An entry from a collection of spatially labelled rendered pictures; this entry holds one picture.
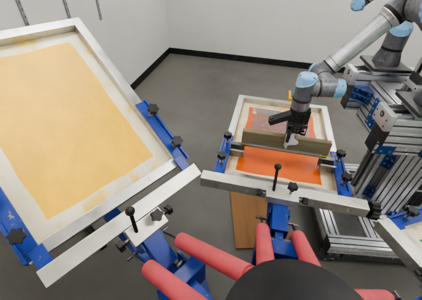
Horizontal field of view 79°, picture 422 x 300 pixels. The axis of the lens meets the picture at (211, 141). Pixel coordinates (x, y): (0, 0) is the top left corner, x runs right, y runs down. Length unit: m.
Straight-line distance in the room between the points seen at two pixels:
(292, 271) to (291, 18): 4.43
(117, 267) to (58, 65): 1.44
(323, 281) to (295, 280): 0.06
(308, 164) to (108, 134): 0.96
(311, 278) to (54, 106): 0.98
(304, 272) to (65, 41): 1.20
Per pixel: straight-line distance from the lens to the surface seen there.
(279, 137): 1.24
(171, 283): 0.74
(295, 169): 1.36
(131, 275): 2.09
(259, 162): 1.34
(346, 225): 2.24
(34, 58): 1.25
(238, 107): 1.69
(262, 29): 4.85
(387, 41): 1.92
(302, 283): 0.62
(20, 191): 1.01
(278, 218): 1.04
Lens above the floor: 1.87
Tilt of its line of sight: 39 degrees down
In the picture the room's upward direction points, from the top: 2 degrees clockwise
